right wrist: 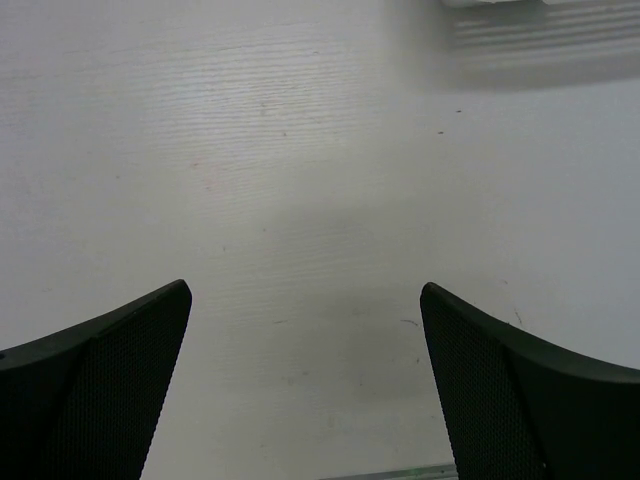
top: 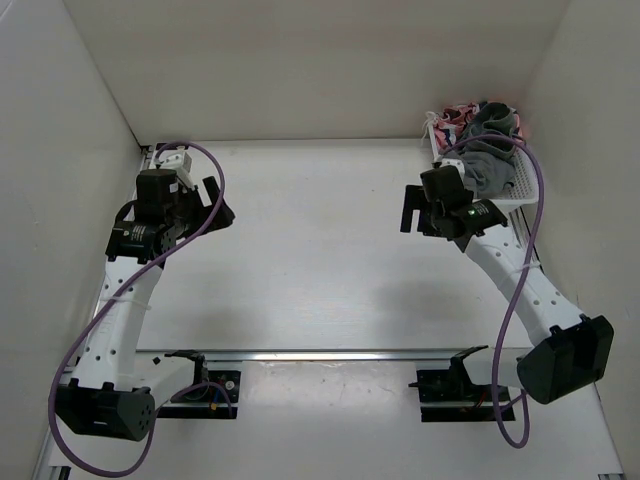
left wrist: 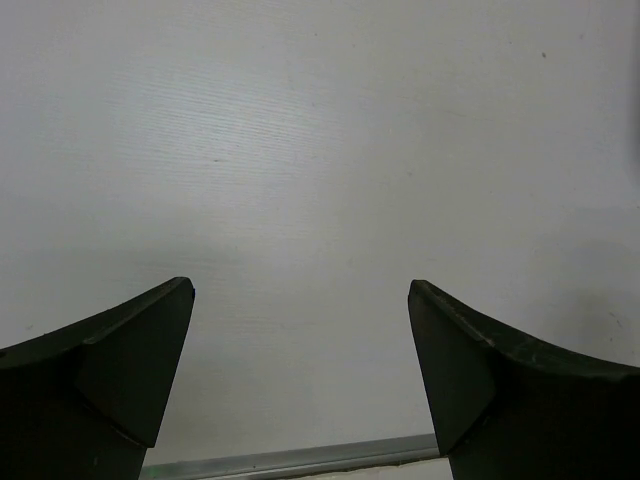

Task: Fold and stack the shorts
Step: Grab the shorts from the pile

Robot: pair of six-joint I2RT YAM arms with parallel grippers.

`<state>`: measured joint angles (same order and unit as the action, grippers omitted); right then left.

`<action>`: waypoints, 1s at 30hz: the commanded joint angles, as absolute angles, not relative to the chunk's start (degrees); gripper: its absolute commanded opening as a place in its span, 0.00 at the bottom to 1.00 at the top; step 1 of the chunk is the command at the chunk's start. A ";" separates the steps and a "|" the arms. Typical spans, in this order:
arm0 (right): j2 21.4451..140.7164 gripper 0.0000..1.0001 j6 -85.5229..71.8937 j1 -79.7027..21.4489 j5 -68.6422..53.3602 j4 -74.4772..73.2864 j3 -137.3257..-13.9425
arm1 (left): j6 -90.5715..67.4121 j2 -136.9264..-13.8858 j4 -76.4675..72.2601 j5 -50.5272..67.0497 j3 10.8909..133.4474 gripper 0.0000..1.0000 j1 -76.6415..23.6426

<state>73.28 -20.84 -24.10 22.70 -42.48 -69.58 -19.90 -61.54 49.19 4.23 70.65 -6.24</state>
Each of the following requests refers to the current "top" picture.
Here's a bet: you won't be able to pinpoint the grey shorts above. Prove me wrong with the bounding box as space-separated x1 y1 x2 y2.
456 102 519 198

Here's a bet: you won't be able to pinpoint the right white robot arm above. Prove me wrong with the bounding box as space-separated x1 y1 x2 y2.
400 166 614 404

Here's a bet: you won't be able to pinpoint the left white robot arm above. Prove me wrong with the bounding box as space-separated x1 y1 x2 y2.
48 168 235 441

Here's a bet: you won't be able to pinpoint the pink patterned shorts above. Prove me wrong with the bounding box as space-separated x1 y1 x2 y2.
423 101 521 151

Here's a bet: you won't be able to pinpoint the white plastic basket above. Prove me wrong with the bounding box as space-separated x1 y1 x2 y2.
421 129 539 214

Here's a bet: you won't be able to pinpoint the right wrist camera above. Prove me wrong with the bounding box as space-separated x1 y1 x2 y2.
433 156 465 177

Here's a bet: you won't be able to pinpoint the aluminium frame rail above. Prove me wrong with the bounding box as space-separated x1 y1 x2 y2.
134 348 531 364

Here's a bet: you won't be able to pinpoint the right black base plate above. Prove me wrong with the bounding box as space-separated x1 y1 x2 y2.
408 345 518 423

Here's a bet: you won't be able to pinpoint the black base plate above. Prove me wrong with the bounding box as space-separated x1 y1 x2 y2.
408 345 518 423
158 350 241 420

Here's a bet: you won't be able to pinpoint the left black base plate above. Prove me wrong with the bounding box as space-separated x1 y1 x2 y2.
158 350 241 420

